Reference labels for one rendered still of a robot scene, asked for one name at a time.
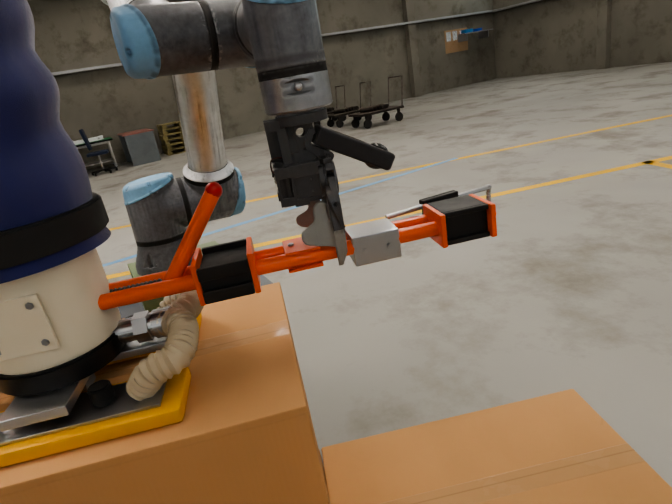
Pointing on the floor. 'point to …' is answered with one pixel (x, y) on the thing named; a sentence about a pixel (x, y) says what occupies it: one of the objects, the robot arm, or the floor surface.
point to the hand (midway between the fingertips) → (340, 247)
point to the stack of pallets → (171, 138)
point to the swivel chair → (95, 153)
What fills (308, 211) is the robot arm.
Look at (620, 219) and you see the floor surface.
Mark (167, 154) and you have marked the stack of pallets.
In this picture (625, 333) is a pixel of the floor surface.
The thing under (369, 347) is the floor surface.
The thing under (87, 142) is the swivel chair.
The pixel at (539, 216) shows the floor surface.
